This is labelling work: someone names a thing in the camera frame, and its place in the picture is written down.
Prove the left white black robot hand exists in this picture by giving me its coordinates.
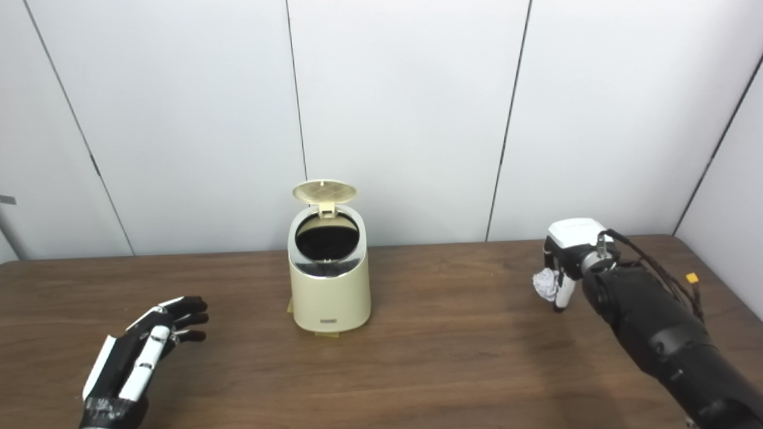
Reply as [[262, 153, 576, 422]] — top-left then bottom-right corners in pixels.
[[80, 296, 209, 429]]

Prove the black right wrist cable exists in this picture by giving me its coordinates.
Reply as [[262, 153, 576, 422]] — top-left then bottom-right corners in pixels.
[[599, 229, 707, 325]]

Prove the cream-colored round bin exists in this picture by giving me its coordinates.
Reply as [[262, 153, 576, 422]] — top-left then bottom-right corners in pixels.
[[287, 204, 371, 333]]

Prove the white paper ball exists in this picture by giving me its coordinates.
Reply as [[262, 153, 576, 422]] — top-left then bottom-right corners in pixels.
[[532, 268, 561, 301]]

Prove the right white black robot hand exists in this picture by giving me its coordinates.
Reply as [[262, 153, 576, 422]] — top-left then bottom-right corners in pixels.
[[542, 218, 621, 313]]

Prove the cream round bin lid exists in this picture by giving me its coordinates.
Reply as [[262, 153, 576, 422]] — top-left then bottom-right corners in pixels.
[[292, 179, 358, 218]]

